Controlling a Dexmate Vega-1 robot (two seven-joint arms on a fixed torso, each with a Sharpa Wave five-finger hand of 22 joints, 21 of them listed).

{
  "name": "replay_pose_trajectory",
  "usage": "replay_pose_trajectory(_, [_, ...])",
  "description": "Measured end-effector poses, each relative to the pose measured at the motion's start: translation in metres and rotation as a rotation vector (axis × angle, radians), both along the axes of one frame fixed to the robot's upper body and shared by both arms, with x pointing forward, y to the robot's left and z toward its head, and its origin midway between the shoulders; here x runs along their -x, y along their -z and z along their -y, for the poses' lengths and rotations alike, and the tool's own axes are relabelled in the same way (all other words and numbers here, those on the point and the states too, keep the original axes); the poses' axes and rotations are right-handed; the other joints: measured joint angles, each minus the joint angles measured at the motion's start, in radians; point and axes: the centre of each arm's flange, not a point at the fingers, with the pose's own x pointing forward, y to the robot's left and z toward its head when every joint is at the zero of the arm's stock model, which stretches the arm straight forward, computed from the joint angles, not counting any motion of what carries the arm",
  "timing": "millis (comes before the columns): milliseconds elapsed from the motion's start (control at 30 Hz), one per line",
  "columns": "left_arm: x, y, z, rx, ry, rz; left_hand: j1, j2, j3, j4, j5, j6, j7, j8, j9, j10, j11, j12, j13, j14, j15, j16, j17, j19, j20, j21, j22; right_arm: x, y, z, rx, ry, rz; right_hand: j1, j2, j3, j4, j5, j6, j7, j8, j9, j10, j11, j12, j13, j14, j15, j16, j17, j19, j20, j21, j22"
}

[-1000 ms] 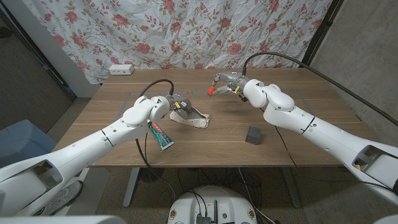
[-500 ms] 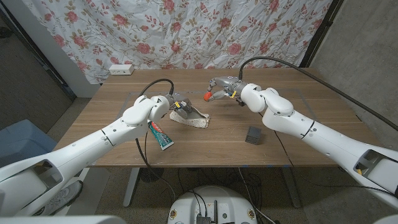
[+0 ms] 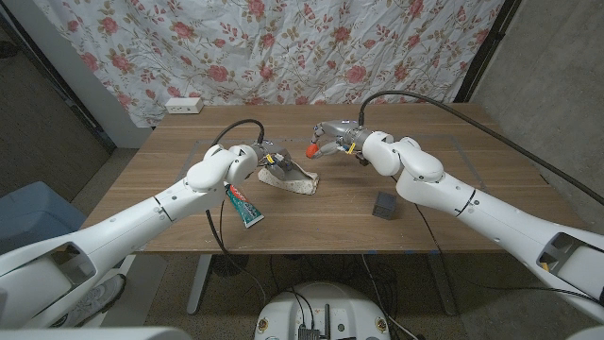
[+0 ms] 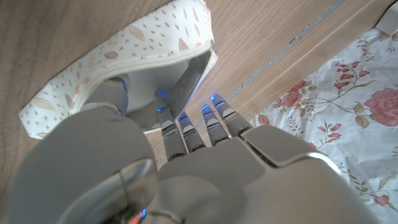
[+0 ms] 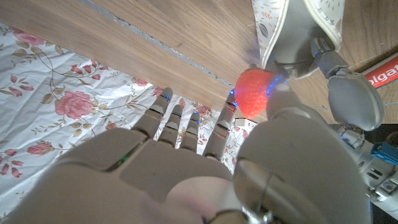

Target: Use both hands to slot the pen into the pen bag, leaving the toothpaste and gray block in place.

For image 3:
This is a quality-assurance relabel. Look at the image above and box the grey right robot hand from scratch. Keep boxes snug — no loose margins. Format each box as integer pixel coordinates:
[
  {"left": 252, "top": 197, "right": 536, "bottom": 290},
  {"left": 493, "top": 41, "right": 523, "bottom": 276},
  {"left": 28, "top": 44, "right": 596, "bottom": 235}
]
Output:
[{"left": 309, "top": 119, "right": 372, "bottom": 162}]

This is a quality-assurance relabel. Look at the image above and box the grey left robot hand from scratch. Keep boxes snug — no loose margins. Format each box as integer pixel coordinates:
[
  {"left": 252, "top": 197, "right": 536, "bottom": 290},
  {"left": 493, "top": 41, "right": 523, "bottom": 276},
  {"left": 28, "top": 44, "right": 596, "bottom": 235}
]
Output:
[{"left": 252, "top": 140, "right": 296, "bottom": 181}]

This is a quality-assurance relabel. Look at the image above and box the cream patterned pen bag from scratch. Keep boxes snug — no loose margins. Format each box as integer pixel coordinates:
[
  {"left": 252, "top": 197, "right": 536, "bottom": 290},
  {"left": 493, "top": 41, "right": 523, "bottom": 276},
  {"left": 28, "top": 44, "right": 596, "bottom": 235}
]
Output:
[{"left": 257, "top": 160, "right": 321, "bottom": 196}]

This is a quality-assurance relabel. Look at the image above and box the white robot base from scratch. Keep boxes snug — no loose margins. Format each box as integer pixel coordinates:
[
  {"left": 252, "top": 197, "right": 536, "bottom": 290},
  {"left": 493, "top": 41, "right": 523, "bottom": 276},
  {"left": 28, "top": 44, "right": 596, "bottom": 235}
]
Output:
[{"left": 254, "top": 281, "right": 392, "bottom": 340}]

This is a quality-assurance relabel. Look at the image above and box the green red toothpaste tube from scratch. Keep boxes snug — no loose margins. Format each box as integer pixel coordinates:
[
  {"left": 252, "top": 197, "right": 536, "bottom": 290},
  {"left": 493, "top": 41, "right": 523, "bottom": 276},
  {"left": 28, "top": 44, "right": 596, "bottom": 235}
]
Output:
[{"left": 225, "top": 183, "right": 265, "bottom": 230}]

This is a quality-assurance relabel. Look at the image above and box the gray block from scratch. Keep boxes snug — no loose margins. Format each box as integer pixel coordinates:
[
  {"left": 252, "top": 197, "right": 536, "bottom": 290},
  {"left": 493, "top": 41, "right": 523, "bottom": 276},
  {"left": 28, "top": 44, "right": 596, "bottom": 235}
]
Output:
[{"left": 371, "top": 190, "right": 398, "bottom": 221}]

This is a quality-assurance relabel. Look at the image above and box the floral rose backdrop cloth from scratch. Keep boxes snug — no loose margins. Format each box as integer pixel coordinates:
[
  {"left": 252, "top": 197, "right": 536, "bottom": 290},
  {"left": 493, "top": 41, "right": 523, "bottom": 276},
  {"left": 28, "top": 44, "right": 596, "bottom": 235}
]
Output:
[{"left": 32, "top": 0, "right": 506, "bottom": 128}]

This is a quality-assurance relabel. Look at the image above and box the white power strip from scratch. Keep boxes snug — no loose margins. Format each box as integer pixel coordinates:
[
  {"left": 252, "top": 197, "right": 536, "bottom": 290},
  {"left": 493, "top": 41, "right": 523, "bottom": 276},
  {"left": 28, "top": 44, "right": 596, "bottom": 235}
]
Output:
[{"left": 164, "top": 96, "right": 205, "bottom": 115}]

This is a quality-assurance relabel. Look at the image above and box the black round fan base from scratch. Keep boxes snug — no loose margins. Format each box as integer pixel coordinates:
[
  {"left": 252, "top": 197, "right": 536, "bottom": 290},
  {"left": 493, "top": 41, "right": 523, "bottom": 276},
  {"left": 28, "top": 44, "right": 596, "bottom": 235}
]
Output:
[{"left": 210, "top": 254, "right": 250, "bottom": 279}]

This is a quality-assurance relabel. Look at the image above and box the white table leg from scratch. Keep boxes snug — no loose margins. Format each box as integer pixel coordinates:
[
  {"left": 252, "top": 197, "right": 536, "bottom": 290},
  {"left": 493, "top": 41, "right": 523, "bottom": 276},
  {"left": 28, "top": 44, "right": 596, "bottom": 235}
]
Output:
[
  {"left": 427, "top": 252, "right": 459, "bottom": 316},
  {"left": 186, "top": 253, "right": 213, "bottom": 316}
]

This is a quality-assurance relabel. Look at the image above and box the black backdrop stand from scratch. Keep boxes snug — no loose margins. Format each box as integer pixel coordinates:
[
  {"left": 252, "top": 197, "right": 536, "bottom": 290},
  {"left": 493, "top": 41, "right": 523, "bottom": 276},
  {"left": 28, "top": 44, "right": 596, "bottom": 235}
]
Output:
[{"left": 453, "top": 0, "right": 523, "bottom": 104}]

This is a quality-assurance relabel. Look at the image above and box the white board blue print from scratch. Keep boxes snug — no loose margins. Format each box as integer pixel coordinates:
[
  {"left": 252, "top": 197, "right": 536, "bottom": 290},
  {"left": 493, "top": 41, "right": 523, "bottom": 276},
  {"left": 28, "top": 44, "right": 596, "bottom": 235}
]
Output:
[{"left": 101, "top": 254, "right": 167, "bottom": 327}]

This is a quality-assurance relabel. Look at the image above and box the grey sneaker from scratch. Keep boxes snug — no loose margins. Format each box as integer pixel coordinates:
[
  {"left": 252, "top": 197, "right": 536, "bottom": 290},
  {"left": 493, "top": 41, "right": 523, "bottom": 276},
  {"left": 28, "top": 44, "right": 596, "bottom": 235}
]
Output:
[{"left": 51, "top": 273, "right": 127, "bottom": 330}]

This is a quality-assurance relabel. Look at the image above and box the blue plastic bin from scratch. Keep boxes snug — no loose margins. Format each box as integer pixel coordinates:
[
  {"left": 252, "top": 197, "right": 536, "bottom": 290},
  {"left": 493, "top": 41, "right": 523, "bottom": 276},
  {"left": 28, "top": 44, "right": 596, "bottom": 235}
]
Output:
[{"left": 0, "top": 181, "right": 89, "bottom": 256}]

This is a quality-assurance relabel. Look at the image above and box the white robot torso edge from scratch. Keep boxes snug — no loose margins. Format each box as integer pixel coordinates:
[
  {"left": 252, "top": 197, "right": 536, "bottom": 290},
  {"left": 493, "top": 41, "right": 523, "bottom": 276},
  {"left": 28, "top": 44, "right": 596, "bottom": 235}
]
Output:
[{"left": 0, "top": 325, "right": 193, "bottom": 340}]

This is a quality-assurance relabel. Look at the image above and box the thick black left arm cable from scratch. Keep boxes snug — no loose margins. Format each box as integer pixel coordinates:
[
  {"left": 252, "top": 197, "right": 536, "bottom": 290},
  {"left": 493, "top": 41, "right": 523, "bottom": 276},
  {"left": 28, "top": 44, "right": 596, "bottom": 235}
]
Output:
[{"left": 205, "top": 118, "right": 269, "bottom": 303}]

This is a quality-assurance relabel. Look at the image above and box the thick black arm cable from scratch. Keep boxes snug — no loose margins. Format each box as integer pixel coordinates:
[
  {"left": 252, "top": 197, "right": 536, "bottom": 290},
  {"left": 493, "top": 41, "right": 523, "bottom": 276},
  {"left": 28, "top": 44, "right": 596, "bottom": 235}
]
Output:
[
  {"left": 205, "top": 118, "right": 269, "bottom": 303},
  {"left": 357, "top": 90, "right": 604, "bottom": 207}
]

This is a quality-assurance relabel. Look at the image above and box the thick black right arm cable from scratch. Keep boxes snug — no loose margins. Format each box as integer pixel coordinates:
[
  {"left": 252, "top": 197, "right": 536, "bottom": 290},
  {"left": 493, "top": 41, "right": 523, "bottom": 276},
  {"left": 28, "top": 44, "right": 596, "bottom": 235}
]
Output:
[{"left": 357, "top": 90, "right": 604, "bottom": 207}]

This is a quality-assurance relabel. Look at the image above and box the white floor cable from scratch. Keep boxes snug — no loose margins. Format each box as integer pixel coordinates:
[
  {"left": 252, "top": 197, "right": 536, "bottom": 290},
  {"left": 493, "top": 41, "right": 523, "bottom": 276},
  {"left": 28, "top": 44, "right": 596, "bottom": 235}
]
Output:
[{"left": 361, "top": 254, "right": 419, "bottom": 340}]

